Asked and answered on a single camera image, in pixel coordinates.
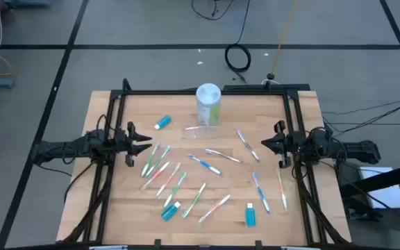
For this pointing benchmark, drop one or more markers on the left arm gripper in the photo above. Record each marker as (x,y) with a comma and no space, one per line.
(123,144)

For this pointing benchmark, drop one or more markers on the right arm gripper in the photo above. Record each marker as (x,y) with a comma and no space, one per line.
(293,144)

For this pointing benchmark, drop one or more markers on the purple toothbrush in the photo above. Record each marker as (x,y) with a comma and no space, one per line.
(223,156)
(248,145)

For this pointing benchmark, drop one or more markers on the small blue tube top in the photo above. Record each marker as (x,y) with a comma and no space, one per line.
(164,122)

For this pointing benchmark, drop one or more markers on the blue toothbrush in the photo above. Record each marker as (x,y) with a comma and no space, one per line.
(205,164)
(260,192)

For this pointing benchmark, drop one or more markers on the blue toothpaste tube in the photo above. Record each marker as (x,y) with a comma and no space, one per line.
(169,212)

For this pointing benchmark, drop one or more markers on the small blue mouthwash bottle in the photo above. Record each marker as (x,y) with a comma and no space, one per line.
(250,217)

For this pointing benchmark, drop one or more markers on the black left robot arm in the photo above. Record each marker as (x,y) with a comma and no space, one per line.
(64,147)

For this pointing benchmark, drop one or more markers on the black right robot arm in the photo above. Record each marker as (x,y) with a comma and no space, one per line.
(352,149)

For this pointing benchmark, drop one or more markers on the clear acrylic organizer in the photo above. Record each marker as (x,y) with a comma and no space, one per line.
(200,133)

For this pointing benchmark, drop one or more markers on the white green wipes canister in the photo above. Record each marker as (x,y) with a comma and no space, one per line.
(208,104)

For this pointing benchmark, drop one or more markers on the black metal stand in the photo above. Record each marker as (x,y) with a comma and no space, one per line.
(387,178)

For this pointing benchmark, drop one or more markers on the white box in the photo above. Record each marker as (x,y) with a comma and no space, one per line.
(391,196)

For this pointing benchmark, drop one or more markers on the black aluminium table frame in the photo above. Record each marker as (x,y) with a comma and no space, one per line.
(151,92)

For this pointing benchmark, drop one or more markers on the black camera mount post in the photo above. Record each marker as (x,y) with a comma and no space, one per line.
(271,76)

